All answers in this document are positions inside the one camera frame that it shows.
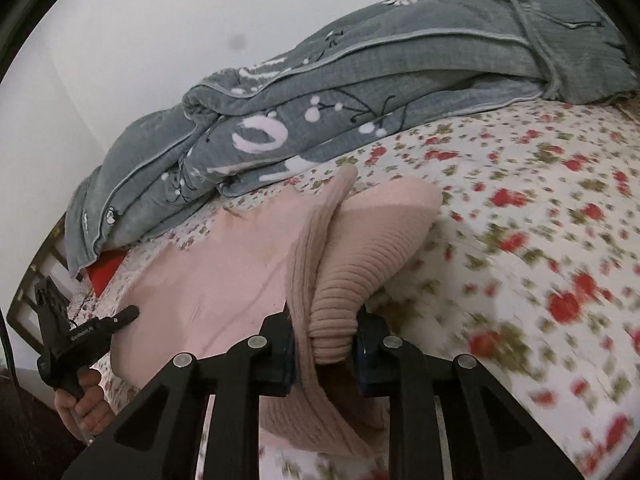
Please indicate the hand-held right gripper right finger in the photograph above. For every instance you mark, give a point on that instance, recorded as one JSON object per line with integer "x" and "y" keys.
{"x": 362, "y": 360}

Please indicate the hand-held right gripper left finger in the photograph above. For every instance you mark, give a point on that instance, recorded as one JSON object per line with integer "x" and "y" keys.
{"x": 285, "y": 365}

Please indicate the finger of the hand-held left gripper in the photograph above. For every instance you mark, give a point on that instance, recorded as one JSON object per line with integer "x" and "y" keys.
{"x": 122, "y": 319}

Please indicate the pink knit sweater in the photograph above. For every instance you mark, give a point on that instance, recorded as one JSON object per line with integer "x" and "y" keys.
{"x": 225, "y": 270}

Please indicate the person's left hand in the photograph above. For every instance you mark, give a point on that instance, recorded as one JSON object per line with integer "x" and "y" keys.
{"x": 90, "y": 410}

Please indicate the red pillow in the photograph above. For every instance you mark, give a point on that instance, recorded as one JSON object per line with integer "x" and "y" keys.
{"x": 105, "y": 275}

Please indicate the wooden slatted headboard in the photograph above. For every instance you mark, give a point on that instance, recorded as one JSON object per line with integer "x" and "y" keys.
{"x": 30, "y": 300}

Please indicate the floral bed sheet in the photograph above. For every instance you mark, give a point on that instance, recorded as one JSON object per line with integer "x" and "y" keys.
{"x": 525, "y": 210}

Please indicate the grey floral blanket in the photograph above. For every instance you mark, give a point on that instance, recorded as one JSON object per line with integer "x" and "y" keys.
{"x": 400, "y": 60}

